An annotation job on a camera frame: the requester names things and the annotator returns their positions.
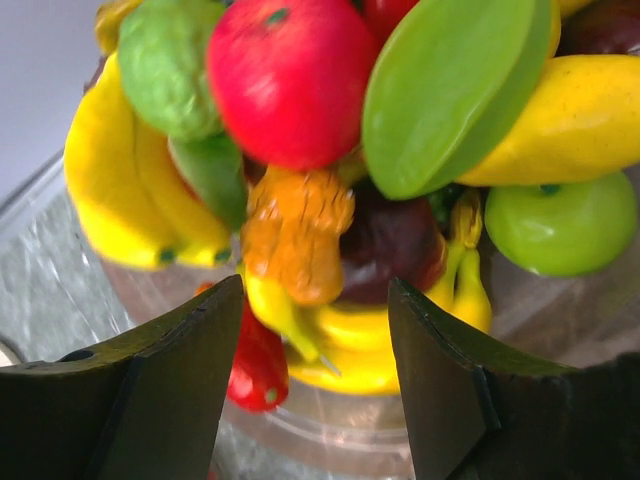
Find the red chili pepper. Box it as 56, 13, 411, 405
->
226, 299, 289, 413

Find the red apple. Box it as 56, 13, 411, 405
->
206, 1, 379, 170

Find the yellow banana bunch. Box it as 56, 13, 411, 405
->
64, 54, 231, 270

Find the tan ginger root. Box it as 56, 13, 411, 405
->
241, 166, 355, 305

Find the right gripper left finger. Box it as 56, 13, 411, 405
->
1, 276, 243, 479

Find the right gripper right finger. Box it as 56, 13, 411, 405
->
389, 279, 639, 479

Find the green lime fruit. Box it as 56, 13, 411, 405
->
117, 0, 226, 141

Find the dark purple plum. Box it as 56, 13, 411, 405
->
338, 178, 447, 306

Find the green leaf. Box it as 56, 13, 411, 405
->
362, 1, 553, 200

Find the clear brown fruit bowl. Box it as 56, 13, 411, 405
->
1, 156, 639, 479

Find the green apple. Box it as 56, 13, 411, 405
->
485, 172, 638, 277

